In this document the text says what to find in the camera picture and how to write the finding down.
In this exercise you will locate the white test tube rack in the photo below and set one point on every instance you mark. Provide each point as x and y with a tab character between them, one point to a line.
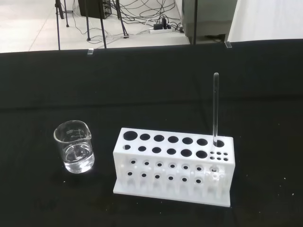
172	189

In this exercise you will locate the clear glass rod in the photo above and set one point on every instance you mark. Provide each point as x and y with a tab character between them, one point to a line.
216	106

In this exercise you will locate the glass beaker with water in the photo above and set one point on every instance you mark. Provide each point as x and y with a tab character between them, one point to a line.
75	156

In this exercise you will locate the black power adapter block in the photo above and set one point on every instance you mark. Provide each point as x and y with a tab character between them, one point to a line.
159	25

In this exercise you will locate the black bench cloth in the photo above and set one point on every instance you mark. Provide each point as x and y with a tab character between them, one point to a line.
151	94

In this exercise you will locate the black tripod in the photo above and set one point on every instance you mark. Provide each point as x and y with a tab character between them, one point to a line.
103	30
58	28

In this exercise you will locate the clear plastic cloth clip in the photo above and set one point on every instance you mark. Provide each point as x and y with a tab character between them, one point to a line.
90	52
228	44

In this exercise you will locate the black computer case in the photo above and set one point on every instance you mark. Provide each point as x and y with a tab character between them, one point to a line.
93	9

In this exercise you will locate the white power strip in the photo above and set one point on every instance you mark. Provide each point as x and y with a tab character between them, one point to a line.
161	31

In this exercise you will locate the grey cabinet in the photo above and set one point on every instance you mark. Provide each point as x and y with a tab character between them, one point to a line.
208	16

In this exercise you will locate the black metal post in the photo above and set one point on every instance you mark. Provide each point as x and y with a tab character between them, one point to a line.
194	23

